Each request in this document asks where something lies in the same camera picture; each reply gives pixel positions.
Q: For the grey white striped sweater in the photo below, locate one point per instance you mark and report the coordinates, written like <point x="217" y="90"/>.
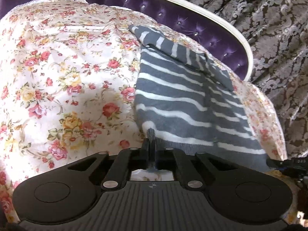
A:
<point x="189" y="103"/>

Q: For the floral bed cover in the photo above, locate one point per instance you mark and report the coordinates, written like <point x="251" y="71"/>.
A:
<point x="68" y="75"/>

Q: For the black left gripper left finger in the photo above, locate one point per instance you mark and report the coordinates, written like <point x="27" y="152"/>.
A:
<point x="125" y="162"/>

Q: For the purple tufted white-framed sofa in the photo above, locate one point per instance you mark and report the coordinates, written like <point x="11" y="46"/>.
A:
<point x="215" y="34"/>

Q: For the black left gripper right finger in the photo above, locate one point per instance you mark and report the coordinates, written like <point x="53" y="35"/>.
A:
<point x="179" y="164"/>

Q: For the grey damask curtain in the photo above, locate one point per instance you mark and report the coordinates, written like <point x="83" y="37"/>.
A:
<point x="277" y="33"/>

